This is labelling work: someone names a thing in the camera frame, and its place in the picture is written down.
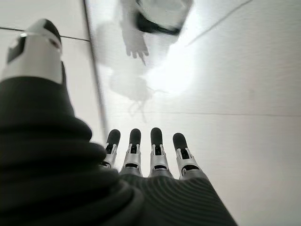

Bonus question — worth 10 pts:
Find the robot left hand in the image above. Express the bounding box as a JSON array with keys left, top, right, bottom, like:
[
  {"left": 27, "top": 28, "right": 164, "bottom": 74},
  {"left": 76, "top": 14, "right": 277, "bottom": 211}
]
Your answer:
[{"left": 0, "top": 18, "right": 238, "bottom": 226}]

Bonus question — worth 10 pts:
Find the white kitchen cabinet front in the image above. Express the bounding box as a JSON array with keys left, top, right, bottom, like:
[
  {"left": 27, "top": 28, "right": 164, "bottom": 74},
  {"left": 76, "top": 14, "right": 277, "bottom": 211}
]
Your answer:
[{"left": 0, "top": 0, "right": 107, "bottom": 142}]

